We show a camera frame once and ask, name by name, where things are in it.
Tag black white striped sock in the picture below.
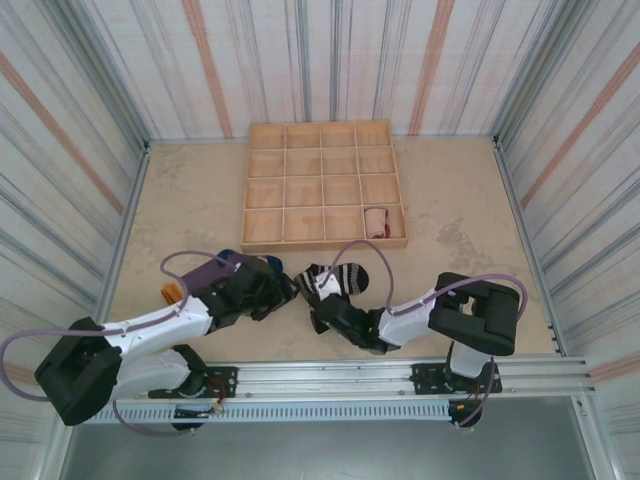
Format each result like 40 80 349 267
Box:
293 263 373 301

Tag purple and teal sock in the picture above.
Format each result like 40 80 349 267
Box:
160 248 287 305

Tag beige sock purple stripes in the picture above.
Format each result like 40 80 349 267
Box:
363 206 393 240

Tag wooden compartment tray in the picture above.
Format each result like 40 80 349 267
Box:
239 119 409 251

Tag grey metal panel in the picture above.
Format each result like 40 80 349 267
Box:
59 397 609 480

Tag aluminium extrusion rail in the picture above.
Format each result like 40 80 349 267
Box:
52 355 599 404

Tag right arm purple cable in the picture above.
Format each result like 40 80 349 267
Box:
317 240 529 431

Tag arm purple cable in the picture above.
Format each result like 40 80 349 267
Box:
0 249 241 439
317 240 529 431

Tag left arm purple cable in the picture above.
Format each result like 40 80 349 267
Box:
0 249 241 439

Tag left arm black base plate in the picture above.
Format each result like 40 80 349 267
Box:
149 365 240 400

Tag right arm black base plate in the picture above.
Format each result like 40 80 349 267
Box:
410 362 503 396

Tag slotted grey cable duct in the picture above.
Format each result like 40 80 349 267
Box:
99 402 454 425

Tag aluminium frame bar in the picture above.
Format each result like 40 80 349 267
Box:
492 134 566 357
93 141 152 337

